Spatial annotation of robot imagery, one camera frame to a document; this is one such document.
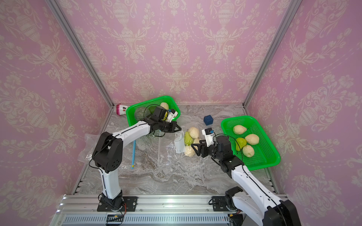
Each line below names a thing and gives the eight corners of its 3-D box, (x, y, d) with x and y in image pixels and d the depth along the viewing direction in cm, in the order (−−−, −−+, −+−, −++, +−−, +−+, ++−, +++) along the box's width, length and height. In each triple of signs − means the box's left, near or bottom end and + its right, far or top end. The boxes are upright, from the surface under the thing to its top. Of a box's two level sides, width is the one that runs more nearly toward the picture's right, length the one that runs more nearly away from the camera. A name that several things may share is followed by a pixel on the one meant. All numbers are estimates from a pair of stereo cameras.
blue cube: (206, 125, 109) (207, 121, 106) (203, 120, 113) (203, 116, 109) (213, 123, 111) (214, 120, 107) (210, 118, 114) (210, 114, 110)
